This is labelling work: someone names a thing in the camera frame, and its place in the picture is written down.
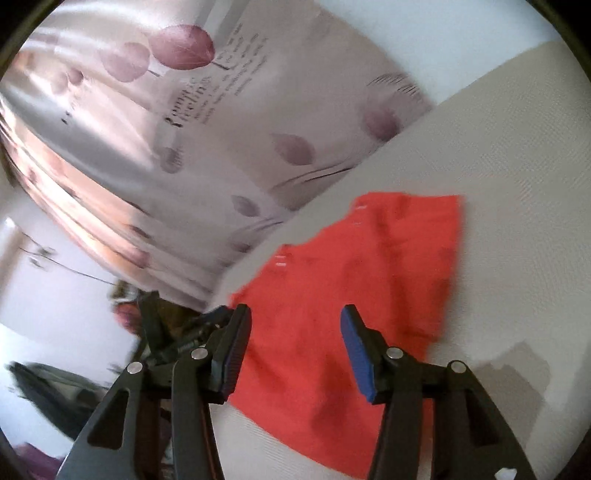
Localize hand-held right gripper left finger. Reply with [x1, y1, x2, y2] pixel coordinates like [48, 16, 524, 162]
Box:
[55, 304, 253, 480]

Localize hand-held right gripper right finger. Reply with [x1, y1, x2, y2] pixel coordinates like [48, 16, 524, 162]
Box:
[340, 305, 536, 480]

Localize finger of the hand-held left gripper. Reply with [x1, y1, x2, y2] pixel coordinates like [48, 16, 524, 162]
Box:
[137, 291, 165, 354]
[178, 305, 236, 347]

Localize red sweater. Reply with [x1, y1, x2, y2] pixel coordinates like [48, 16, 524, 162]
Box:
[228, 191, 464, 478]

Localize floral cloth pile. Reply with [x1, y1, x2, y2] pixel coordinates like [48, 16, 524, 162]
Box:
[107, 279, 145, 335]

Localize dark cloth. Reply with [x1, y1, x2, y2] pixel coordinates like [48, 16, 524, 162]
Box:
[7, 362, 112, 440]

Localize leaf print curtain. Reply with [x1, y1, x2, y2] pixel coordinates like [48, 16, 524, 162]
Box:
[0, 0, 437, 312]

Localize purple cloth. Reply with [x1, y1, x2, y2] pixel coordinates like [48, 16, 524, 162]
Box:
[13, 442, 66, 480]

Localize black wire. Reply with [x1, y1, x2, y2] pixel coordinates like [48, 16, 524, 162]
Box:
[18, 233, 116, 286]

